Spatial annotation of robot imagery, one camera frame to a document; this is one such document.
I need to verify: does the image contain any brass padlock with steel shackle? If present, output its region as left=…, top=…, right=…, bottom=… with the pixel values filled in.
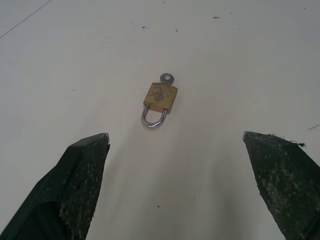
left=140, top=82, right=179, bottom=128

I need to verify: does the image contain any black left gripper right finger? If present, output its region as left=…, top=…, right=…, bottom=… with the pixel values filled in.
left=241, top=131, right=320, bottom=240

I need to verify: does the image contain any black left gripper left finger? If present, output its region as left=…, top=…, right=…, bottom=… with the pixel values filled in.
left=0, top=132, right=111, bottom=240

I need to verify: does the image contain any silver key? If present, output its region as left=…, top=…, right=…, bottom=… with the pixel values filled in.
left=159, top=72, right=175, bottom=86

